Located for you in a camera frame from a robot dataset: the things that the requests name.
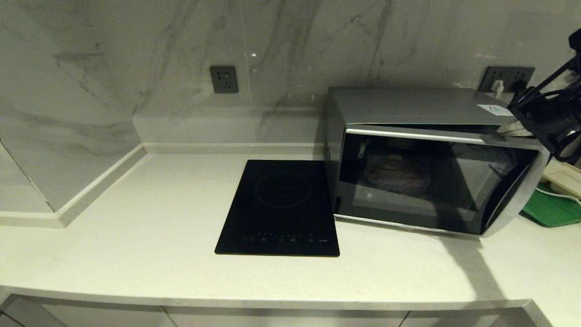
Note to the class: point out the green plastic tray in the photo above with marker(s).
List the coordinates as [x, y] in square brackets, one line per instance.
[549, 211]

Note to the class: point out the cream power strip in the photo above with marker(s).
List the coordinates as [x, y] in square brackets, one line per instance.
[563, 179]

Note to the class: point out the beige cabinet door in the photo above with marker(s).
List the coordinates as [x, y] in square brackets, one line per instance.
[463, 321]
[109, 318]

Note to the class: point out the black induction cooktop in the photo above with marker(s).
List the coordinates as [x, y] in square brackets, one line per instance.
[277, 204]

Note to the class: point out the beige drawer front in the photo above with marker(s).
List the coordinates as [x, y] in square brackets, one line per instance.
[281, 320]

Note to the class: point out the silver microwave oven body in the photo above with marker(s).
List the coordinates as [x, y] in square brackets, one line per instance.
[408, 104]

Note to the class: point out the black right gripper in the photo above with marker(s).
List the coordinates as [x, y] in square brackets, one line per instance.
[538, 116]

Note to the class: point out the white power plug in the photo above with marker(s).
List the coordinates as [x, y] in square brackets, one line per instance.
[498, 87]

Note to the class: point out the angled grey cabinet panel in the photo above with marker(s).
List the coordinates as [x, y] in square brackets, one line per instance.
[22, 315]

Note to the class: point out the dark grey wall socket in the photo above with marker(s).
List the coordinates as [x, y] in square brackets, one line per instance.
[223, 80]
[489, 75]
[524, 75]

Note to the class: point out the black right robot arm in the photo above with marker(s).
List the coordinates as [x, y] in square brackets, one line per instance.
[563, 104]

